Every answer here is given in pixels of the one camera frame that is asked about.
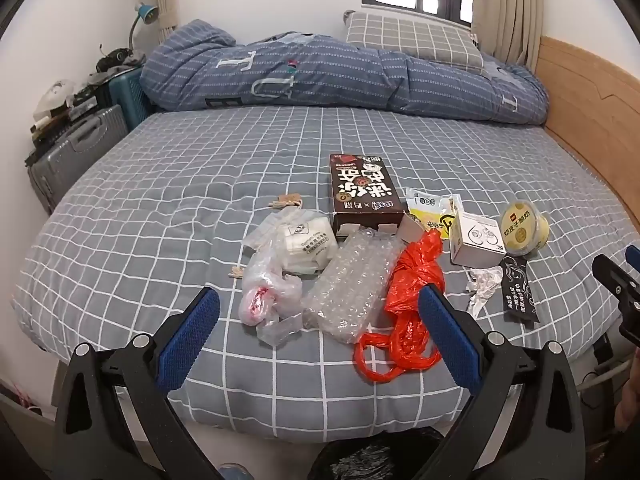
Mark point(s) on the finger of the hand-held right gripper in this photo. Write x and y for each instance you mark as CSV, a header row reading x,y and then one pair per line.
x,y
634,255
615,280

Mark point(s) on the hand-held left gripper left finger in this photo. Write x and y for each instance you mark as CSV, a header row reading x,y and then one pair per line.
x,y
192,340

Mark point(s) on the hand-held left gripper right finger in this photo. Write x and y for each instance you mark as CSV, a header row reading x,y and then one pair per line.
x,y
450,340

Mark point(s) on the white tissue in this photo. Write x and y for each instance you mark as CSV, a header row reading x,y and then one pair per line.
x,y
482,282

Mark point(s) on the small paper tag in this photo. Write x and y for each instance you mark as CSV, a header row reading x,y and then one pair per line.
x,y
235,274

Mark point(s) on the clear plastic bag red print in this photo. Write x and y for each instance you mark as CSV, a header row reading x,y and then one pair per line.
x,y
265,295

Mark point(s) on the black printed packet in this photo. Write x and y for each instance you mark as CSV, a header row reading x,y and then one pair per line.
x,y
517,285

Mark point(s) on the small clear plastic piece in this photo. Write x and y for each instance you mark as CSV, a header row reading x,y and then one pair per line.
x,y
280,330

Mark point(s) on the small white product box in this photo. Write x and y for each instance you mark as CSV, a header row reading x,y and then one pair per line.
x,y
475,240

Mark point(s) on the yellow yogurt cup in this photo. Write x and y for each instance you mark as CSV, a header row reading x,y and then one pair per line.
x,y
522,232

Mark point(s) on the clear bubble wrap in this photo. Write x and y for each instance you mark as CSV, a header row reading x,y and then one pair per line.
x,y
350,285

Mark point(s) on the small cardboard piece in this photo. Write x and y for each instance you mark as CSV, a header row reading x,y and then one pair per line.
x,y
414,227

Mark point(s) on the yellow snack packet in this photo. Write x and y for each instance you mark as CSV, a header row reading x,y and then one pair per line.
x,y
425,210

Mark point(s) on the black trash bin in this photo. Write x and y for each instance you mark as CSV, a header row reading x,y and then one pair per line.
x,y
380,455

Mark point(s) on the clear bag of cotton pads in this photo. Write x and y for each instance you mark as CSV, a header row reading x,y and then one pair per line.
x,y
300,240

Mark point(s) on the kraft paper tag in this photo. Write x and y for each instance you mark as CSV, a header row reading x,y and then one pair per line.
x,y
286,202

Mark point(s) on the brown snack box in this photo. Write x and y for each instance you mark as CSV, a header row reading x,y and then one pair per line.
x,y
365,187

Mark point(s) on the bed with grey checked sheet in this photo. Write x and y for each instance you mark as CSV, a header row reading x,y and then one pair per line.
x,y
175,210

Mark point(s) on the wooden headboard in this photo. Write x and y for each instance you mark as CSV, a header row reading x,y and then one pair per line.
x,y
585,90

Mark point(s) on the grey hard suitcase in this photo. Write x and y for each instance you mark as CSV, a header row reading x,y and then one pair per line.
x,y
75,155

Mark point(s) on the teal hard suitcase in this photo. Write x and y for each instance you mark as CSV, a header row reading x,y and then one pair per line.
x,y
127,97

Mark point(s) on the stack of dark flat items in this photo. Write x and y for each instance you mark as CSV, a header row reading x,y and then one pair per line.
x,y
75,110

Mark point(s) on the wide beige curtain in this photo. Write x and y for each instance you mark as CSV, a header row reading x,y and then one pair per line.
x,y
505,5

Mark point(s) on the dark clutter pile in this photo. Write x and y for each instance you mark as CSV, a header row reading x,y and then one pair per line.
x,y
117,57

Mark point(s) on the blue striped duvet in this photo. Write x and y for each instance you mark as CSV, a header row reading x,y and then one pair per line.
x,y
325,75

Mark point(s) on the grey checked pillow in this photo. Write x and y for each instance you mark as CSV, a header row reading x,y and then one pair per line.
x,y
410,40

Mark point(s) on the blue desk lamp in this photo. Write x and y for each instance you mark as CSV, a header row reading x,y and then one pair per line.
x,y
142,17

